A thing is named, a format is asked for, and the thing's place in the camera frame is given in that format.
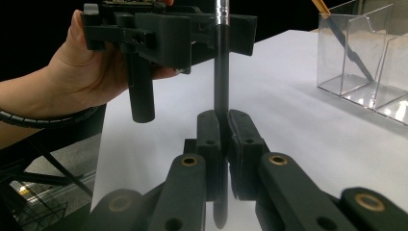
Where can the clear acrylic organizer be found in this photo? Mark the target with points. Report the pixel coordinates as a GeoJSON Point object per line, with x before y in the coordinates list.
{"type": "Point", "coordinates": [352, 86]}

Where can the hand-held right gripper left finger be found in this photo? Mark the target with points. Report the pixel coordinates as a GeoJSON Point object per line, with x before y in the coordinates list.
{"type": "Point", "coordinates": [210, 154]}

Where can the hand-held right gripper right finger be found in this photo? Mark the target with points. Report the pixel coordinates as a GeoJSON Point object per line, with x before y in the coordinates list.
{"type": "Point", "coordinates": [248, 157]}

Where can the black metal stand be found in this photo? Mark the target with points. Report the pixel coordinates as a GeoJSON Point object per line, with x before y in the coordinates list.
{"type": "Point", "coordinates": [57, 165]}

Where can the gold ferrule makeup brush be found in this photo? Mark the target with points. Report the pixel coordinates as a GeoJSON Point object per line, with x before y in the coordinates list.
{"type": "Point", "coordinates": [349, 51]}

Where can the white table cover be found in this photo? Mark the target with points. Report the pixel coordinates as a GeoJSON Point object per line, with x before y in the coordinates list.
{"type": "Point", "coordinates": [288, 112]}

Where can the silver ferrule black makeup brush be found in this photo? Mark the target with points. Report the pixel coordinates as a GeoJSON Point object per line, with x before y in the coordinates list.
{"type": "Point", "coordinates": [221, 64]}

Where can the black curtain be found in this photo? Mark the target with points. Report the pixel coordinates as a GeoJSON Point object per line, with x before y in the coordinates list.
{"type": "Point", "coordinates": [32, 32]}

